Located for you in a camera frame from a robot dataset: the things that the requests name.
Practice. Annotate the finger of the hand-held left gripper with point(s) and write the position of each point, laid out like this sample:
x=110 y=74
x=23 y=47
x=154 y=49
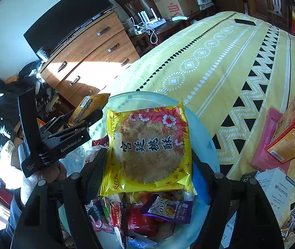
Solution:
x=85 y=120
x=56 y=122

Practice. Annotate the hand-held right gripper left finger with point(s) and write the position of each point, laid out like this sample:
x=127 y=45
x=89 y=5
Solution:
x=95 y=171

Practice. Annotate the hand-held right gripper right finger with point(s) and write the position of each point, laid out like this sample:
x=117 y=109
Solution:
x=202 y=184

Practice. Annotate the brown yellow snack packet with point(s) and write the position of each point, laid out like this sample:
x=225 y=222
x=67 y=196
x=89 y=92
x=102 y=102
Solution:
x=90 y=103

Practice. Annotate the clear plastic basin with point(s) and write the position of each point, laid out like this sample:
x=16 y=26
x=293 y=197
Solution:
x=204 y=140

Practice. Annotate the yellow pastry packet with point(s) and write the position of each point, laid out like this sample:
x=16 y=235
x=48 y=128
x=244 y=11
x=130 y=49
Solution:
x=147 y=145

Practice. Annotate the person's left forearm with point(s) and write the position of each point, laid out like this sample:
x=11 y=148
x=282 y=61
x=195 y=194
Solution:
x=14 y=217

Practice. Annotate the person's left hand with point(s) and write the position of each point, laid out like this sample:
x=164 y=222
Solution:
x=51 y=172

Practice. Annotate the dark clutter pile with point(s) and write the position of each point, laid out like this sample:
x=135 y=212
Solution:
x=2 y=114

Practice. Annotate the pile of assorted snack packets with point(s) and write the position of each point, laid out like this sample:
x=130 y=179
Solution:
x=147 y=212

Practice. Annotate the pink carton box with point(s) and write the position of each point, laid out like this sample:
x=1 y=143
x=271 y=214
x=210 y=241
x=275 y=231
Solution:
x=263 y=150

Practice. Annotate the grey remote control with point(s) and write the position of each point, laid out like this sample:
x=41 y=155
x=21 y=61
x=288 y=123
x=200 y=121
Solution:
x=42 y=53

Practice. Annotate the wooden chest of drawers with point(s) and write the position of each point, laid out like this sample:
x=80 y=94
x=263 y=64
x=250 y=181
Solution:
x=85 y=46

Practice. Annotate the white carton box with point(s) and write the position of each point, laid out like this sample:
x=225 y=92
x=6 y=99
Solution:
x=277 y=186

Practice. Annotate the orange carton box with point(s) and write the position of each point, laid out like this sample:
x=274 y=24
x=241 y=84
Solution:
x=292 y=134

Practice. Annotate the black television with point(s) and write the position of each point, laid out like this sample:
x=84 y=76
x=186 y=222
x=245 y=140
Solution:
x=67 y=18

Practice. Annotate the white router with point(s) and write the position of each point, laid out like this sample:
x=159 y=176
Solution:
x=150 y=16

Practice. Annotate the dark wooden chair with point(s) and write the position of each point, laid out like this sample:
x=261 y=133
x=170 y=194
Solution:
x=126 y=0

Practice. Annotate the yellow patterned bedspread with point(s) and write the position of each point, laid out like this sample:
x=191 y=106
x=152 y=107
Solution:
x=215 y=57

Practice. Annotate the large cardboard box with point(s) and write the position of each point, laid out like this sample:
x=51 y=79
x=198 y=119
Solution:
x=168 y=2

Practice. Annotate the black phone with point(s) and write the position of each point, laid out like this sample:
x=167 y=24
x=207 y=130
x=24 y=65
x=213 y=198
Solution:
x=244 y=22

